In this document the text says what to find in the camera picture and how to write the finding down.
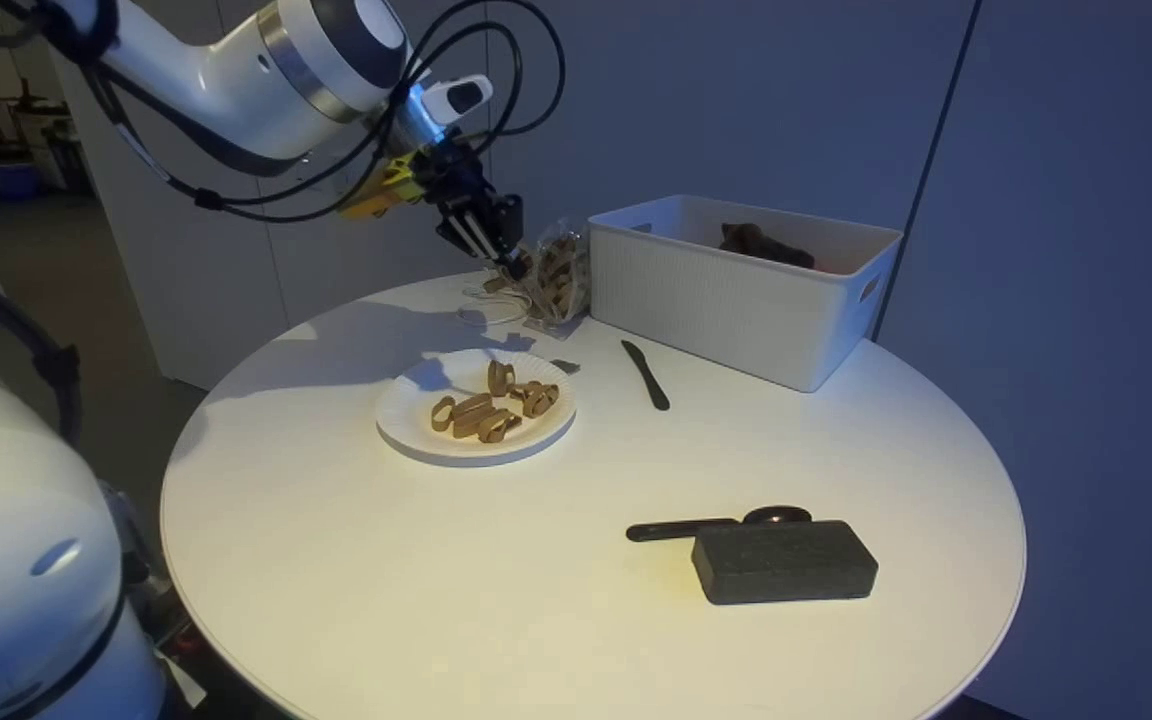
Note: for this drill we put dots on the brown food pieces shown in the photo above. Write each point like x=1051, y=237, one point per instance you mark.
x=490, y=407

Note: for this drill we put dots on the black pen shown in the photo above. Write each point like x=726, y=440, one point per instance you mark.
x=644, y=372

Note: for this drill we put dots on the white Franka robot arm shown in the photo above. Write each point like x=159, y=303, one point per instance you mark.
x=19, y=560

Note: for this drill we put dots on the white plastic storage bin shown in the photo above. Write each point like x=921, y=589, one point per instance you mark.
x=737, y=303

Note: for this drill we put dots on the small dark clip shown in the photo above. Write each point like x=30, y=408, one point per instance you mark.
x=566, y=365

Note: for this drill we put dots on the yellow wrist camera mount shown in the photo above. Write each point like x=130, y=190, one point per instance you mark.
x=381, y=194

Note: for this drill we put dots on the dark object inside bin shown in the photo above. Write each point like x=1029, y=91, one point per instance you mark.
x=761, y=245

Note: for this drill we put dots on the white round plate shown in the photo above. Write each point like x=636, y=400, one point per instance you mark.
x=478, y=414

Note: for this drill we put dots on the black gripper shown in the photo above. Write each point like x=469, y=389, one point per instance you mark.
x=464, y=185

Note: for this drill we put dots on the blue background container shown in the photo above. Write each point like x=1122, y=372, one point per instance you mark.
x=8, y=176

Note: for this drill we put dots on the black rectangular case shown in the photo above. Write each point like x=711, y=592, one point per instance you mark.
x=784, y=560

